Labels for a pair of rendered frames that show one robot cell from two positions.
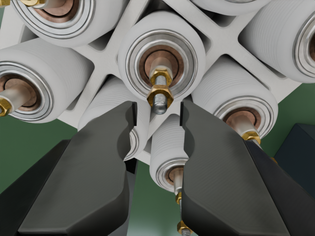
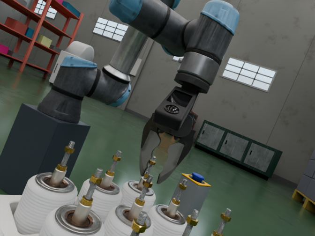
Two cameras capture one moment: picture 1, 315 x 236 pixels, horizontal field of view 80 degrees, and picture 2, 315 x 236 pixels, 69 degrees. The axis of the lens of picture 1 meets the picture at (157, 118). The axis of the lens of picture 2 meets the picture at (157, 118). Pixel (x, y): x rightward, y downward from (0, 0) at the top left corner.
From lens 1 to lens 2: 0.38 m
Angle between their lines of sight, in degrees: 57
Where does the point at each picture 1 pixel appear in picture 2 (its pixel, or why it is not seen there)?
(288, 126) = not seen: hidden behind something
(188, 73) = (121, 208)
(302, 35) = (69, 189)
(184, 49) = (120, 214)
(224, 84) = (101, 203)
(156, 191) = not seen: hidden behind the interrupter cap
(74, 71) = not seen: outside the picture
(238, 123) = (108, 183)
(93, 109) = (174, 228)
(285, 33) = (72, 196)
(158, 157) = (148, 199)
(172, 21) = (120, 225)
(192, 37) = (114, 216)
